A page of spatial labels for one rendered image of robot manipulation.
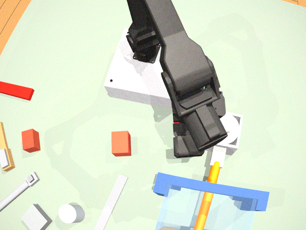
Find red-orange box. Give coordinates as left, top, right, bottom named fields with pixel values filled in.
left=111, top=131, right=131, bottom=157
left=22, top=129, right=41, bottom=153

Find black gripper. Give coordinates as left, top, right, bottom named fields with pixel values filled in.
left=172, top=104, right=205, bottom=158

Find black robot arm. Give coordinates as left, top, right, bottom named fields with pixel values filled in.
left=126, top=0, right=228, bottom=152

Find blue flat bar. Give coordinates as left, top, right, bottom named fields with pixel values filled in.
left=156, top=172, right=270, bottom=200

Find white cylinder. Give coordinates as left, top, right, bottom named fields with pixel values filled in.
left=58, top=204, right=85, bottom=223

